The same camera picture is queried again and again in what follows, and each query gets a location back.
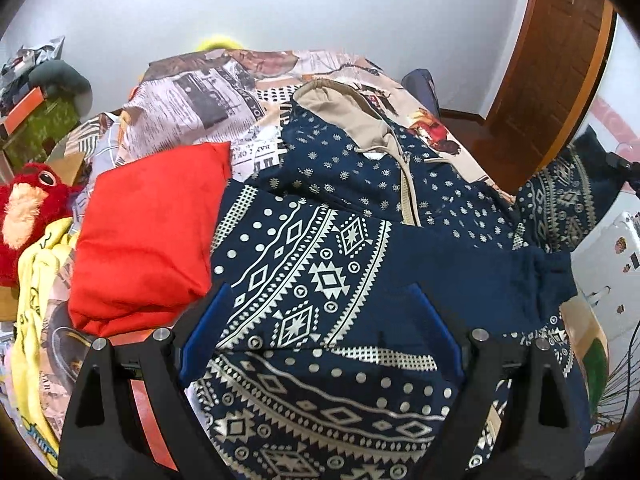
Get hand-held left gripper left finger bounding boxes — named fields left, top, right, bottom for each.
left=57, top=283, right=234, bottom=480

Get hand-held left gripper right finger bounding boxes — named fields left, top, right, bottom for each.
left=406, top=283, right=589, bottom=480

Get navy patterned hoodie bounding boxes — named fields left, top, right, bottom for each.
left=192, top=79, right=601, bottom=480

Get red folded garment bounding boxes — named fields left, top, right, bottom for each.
left=67, top=141, right=232, bottom=338

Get yellow printed cloth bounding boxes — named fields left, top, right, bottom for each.
left=11, top=217, right=81, bottom=478

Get white appliance with stickers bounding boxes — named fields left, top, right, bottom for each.
left=570, top=211, right=640, bottom=361

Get red plush toy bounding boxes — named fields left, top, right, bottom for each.
left=0, top=162, right=83, bottom=288

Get newspaper print bedsheet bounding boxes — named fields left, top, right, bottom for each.
left=10, top=49, right=516, bottom=461

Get navy cushion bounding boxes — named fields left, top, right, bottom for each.
left=401, top=68, right=442, bottom=118

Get green and orange box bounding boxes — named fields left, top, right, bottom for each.
left=0, top=86, right=81, bottom=171

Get white panel with pink hearts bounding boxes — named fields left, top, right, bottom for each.
left=575, top=12, right=640, bottom=161

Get yellow plush toy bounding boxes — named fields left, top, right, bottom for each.
left=195, top=34, right=247, bottom=53

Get grey neck pillow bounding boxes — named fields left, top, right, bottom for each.
left=29, top=59, right=94, bottom=110

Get brown wooden door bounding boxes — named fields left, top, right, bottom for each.
left=484, top=0, right=617, bottom=195

